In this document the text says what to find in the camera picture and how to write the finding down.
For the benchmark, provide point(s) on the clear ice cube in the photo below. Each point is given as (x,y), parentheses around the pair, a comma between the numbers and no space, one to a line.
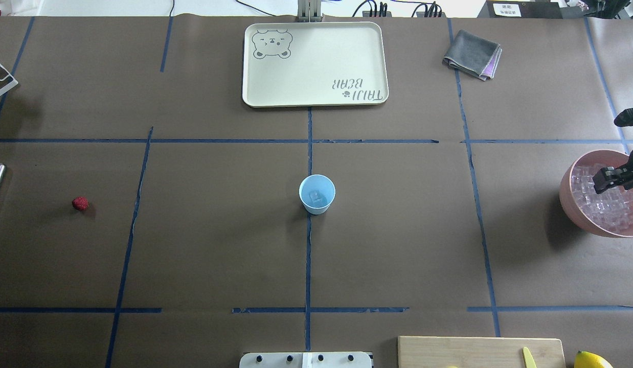
(316,198)

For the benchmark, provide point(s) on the pink bowl of ice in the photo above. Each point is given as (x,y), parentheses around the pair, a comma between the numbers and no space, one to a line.
(608,214)

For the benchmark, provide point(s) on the light blue plastic cup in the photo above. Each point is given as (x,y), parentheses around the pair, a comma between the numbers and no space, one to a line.
(320,183)

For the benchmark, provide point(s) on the black box device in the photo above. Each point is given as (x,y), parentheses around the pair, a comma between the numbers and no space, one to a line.
(520,9)

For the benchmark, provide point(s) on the yellow lemon lower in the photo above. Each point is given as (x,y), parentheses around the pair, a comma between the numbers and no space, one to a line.
(585,359)

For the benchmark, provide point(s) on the grey folded cloth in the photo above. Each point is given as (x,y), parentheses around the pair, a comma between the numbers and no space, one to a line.
(473,55)

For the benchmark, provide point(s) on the yellow plastic knife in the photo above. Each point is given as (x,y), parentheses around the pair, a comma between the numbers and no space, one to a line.
(528,359)

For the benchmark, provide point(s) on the bamboo cutting board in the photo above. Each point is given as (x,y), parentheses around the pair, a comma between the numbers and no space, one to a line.
(414,351)

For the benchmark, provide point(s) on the cream bear serving tray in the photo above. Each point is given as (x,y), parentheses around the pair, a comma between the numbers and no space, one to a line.
(314,64)

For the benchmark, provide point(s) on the red strawberry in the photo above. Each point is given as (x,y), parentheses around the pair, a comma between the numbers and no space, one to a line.
(80,203)

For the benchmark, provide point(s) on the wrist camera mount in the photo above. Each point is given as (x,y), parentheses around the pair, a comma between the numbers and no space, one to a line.
(624,118)

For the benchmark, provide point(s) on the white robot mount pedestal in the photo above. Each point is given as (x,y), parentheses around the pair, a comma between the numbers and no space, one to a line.
(307,359)

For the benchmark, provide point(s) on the aluminium frame post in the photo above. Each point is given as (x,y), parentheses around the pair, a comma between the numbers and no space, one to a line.
(309,11)

